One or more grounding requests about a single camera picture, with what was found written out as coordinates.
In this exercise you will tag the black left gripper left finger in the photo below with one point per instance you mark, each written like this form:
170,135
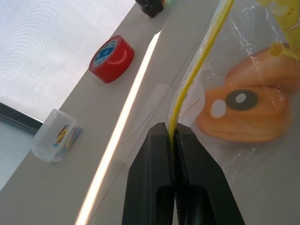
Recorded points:
150,182

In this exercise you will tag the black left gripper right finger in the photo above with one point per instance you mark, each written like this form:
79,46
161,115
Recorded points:
201,187

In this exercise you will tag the clear yellow-zip plastic bag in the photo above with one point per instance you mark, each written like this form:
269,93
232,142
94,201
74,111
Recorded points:
253,35

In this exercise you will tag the clear box with coloured clips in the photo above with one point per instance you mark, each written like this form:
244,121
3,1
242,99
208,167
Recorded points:
56,138

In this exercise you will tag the red tape roll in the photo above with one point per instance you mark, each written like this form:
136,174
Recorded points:
114,63

